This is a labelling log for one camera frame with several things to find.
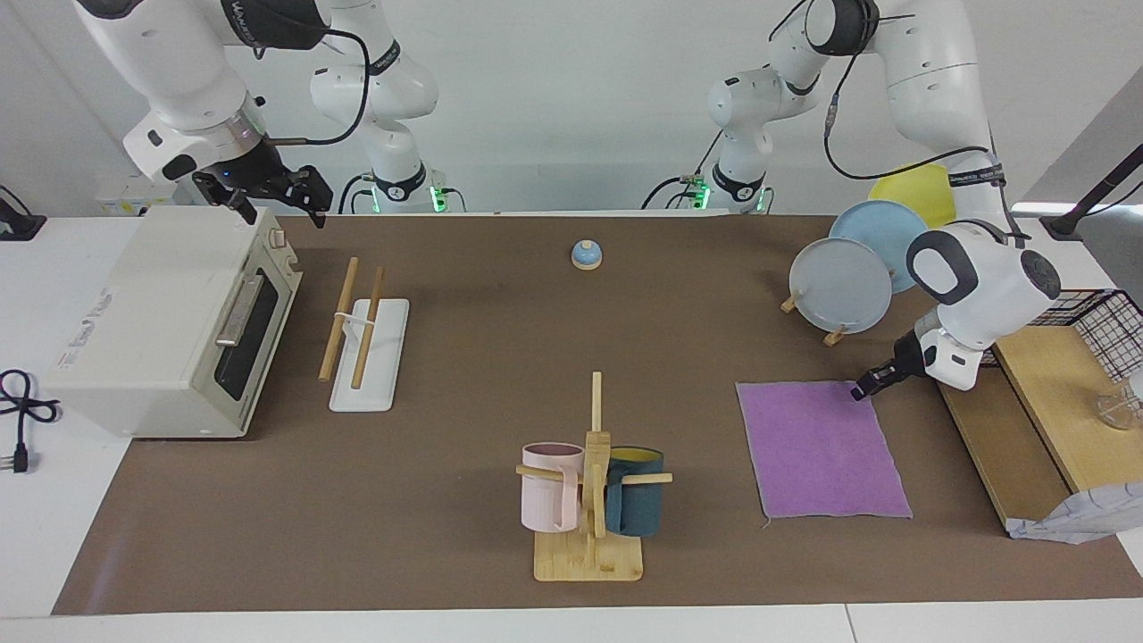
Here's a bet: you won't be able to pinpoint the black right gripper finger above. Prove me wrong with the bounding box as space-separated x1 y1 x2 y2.
284 164 335 231
192 172 258 227

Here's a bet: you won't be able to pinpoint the purple and grey towel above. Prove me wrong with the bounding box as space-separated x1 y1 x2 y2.
736 381 914 521

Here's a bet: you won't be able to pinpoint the wooden plate rack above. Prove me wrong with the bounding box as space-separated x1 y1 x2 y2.
780 295 847 347

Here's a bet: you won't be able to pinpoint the white towel rack wooden bars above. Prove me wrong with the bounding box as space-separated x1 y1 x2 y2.
318 257 410 413

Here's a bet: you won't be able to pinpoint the pale grey plate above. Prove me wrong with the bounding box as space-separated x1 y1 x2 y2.
789 237 894 335

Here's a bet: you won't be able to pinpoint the white power box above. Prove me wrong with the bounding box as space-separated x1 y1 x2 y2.
94 174 211 217

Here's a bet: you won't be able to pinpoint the wooden shelf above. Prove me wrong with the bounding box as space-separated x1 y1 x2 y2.
938 324 1143 537

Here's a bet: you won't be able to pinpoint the light blue plate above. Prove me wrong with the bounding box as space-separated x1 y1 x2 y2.
829 200 930 294

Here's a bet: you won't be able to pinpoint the beige toaster oven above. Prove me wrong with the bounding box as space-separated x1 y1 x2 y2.
40 205 303 438

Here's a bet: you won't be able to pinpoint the yellow plate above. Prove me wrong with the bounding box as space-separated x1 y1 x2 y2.
869 163 958 230

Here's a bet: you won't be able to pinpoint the clear glass cup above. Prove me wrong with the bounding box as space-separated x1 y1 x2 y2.
1094 371 1143 431

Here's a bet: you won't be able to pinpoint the brown table mat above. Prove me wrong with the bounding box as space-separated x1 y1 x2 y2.
52 214 1143 615

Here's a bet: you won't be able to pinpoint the dark teal mug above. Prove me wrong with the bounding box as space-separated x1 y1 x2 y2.
605 447 665 538

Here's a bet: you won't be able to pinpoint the wooden mug tree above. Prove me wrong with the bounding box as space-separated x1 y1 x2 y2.
515 372 672 583

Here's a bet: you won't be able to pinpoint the pink mug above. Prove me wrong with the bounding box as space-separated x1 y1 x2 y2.
521 443 585 533

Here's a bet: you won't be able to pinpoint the black base cable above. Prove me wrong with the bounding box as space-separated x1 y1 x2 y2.
641 134 726 212
338 171 380 215

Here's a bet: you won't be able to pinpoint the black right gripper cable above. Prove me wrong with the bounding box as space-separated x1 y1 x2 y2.
266 29 371 146

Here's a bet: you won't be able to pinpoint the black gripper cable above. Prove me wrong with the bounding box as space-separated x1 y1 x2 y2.
770 0 1028 246
266 29 371 146

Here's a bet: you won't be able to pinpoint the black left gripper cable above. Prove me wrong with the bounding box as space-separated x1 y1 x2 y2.
770 0 1028 246

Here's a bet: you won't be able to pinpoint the black clamp mount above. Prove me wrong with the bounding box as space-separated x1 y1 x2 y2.
0 186 47 242

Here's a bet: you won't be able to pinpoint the black wire basket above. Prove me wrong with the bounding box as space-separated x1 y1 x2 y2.
978 289 1143 382

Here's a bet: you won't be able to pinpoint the black power cable with plug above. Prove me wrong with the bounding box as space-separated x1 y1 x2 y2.
0 370 62 474

